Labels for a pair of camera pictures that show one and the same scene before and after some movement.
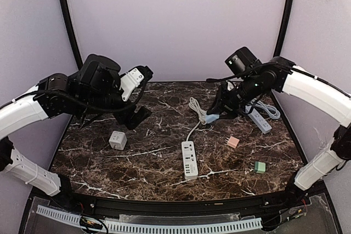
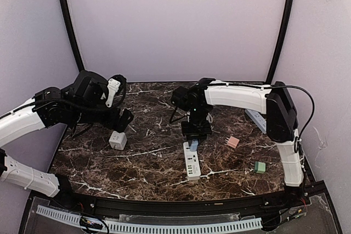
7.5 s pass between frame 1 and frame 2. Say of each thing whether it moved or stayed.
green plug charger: stayed
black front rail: stayed
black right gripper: moved
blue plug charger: moved
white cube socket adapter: stayed
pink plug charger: stayed
